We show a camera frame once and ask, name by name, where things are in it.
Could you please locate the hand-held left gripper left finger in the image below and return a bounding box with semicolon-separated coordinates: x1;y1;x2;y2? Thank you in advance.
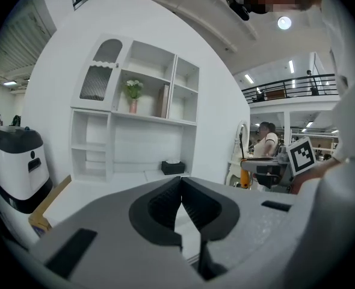
128;176;184;247

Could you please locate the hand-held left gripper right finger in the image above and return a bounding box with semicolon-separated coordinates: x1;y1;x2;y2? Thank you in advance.
181;176;241;243

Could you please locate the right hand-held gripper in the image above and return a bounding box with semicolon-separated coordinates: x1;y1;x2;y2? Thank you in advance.
240;136;316;192

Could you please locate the orange black screwdriver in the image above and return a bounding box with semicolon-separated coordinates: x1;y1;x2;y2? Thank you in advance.
239;132;250;188

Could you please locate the person's right forearm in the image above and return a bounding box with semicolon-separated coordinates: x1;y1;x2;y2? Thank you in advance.
290;157;341;194

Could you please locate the black tissue box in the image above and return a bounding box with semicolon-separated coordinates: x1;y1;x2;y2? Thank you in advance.
161;158;186;176

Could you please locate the person's beige shirt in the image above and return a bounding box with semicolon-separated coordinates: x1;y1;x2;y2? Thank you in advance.
297;3;355;210

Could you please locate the white desk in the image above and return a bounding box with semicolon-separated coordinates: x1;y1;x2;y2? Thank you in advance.
42;169;202;261

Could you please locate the black balcony railing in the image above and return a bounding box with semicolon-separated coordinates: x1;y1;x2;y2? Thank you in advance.
242;73;339;104

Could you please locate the white shelf hutch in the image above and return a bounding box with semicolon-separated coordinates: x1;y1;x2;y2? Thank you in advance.
70;34;201;184

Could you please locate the flat cardboard box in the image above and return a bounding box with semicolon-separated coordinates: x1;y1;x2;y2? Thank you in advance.
28;175;72;237

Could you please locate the pink vase with white flowers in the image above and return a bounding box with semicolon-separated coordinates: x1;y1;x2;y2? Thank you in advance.
122;79;144;114

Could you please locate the round ceiling lamp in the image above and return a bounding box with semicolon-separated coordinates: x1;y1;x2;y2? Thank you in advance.
277;16;292;30

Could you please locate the white and black machine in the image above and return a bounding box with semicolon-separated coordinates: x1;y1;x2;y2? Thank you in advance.
0;125;54;214

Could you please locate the black head-mounted camera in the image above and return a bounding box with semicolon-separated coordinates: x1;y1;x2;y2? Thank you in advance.
225;0;252;21

